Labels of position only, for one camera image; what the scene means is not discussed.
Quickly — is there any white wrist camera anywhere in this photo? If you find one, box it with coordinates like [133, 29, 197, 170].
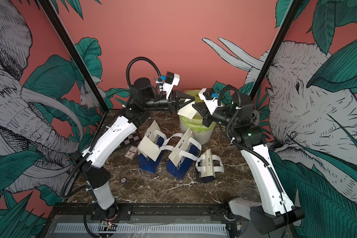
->
[156, 71, 180, 99]
[198, 88, 219, 115]

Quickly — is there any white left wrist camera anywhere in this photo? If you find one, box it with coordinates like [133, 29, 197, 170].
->
[156, 71, 180, 99]

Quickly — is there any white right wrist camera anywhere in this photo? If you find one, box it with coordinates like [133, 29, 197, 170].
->
[198, 88, 219, 115]

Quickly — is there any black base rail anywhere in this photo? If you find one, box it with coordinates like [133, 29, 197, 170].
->
[48, 203, 241, 222]

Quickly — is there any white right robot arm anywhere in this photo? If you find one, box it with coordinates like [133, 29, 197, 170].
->
[193, 85, 305, 235]

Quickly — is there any small red white card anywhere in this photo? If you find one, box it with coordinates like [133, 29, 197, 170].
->
[125, 146, 138, 159]

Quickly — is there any blue takeout bag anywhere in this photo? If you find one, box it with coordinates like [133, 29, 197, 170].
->
[137, 121, 167, 173]
[160, 129, 202, 180]

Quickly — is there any white receipt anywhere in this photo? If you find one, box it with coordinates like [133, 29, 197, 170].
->
[138, 137, 161, 161]
[178, 102, 197, 120]

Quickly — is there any green plastic bin liner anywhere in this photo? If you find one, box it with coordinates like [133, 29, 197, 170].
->
[179, 89, 216, 133]

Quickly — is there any black white checkerboard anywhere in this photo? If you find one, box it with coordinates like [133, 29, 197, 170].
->
[116, 131, 141, 150]

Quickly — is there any dark takeout bag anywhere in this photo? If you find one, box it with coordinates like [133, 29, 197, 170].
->
[195, 149, 225, 183]

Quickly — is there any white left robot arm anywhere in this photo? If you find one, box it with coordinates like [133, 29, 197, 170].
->
[60, 57, 195, 210]

